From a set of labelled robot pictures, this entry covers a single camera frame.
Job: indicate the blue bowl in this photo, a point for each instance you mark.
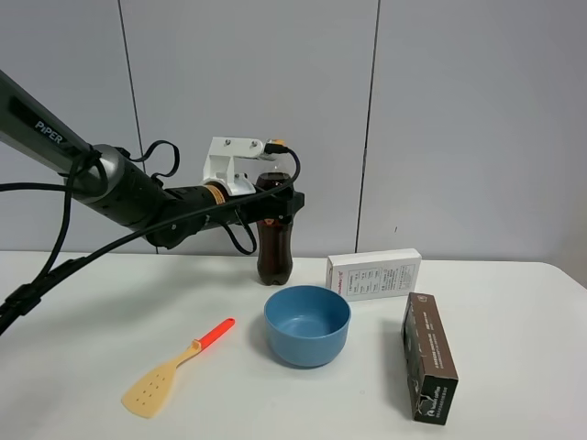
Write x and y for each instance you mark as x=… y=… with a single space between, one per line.
x=306 y=326

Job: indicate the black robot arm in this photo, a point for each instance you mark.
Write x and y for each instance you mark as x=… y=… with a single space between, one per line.
x=110 y=182

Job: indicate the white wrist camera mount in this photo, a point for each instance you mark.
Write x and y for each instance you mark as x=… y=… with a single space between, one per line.
x=220 y=163

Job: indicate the cola bottle yellow cap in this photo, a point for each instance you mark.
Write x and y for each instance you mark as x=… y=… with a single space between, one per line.
x=275 y=262

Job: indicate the dark brown coffee box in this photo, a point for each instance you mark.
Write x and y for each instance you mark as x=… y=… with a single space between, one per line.
x=432 y=377

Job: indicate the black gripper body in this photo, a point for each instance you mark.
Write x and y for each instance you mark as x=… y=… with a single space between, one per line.
x=280 y=207

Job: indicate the yellow spatula orange handle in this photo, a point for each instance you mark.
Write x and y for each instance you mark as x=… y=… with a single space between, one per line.
x=148 y=395

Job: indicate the white carton box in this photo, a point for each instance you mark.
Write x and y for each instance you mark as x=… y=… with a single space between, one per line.
x=373 y=275

